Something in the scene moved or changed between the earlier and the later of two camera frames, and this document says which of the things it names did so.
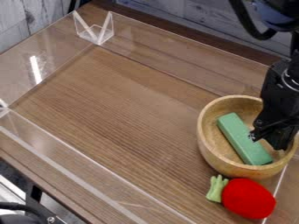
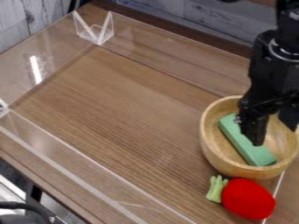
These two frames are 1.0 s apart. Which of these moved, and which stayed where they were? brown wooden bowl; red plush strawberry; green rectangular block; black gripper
Moved: black gripper
Stayed: green rectangular block; red plush strawberry; brown wooden bowl
